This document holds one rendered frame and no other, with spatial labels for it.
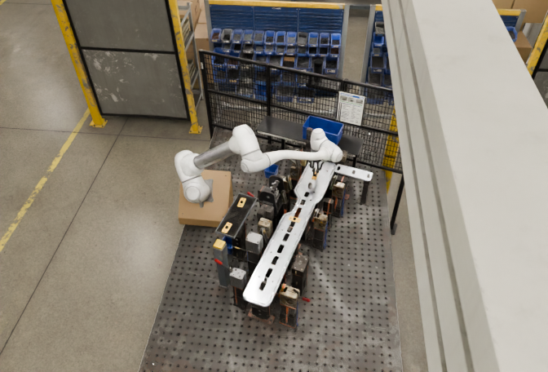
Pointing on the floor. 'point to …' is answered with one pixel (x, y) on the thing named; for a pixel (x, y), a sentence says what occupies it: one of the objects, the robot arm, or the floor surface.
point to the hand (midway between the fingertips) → (315, 172)
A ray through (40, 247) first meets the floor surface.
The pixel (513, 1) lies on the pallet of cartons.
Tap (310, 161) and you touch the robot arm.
